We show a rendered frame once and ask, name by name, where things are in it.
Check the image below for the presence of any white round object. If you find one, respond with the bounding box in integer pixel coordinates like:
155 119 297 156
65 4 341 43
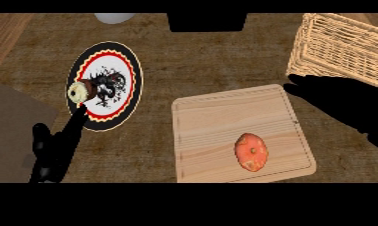
93 13 137 25

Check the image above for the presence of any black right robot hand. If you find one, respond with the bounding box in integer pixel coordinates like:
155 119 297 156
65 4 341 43
282 73 378 148

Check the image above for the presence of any round black red white plate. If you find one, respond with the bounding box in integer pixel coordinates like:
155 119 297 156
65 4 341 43
65 40 145 133

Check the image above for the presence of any wicker basket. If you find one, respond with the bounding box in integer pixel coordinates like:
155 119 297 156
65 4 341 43
285 13 378 88

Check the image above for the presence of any pale wooden cutting board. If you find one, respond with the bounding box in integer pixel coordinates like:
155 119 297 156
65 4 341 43
170 83 318 184

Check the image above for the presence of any brown wooden panel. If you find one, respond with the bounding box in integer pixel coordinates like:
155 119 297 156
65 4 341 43
0 13 36 62

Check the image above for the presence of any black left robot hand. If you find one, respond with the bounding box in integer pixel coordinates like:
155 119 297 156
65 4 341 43
28 104 89 184

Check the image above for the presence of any black box appliance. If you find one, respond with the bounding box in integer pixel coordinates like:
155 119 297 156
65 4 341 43
166 13 250 33

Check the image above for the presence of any orange squash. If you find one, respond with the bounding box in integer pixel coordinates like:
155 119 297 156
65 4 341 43
233 132 270 173

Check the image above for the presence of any grey flat mat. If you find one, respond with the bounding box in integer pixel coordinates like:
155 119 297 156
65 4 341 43
0 84 61 184

